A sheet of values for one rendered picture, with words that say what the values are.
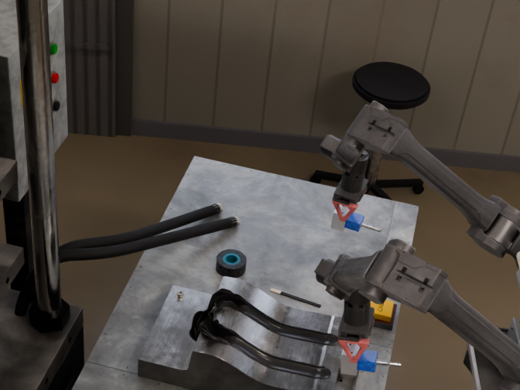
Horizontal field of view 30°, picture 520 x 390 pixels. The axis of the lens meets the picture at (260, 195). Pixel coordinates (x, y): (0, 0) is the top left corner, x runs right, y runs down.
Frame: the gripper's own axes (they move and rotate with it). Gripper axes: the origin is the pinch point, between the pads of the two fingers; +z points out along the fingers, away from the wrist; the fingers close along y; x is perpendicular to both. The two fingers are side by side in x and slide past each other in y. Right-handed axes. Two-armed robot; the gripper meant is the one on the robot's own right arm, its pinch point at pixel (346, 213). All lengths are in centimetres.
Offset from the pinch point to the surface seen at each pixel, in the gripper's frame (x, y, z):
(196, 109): -102, -135, 80
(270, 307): -6.3, 37.5, 5.1
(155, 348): -26, 59, 9
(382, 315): 18.5, 20.8, 11.1
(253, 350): -5, 52, 5
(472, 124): 14, -177, 72
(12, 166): -61, 62, -33
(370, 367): 22, 51, -2
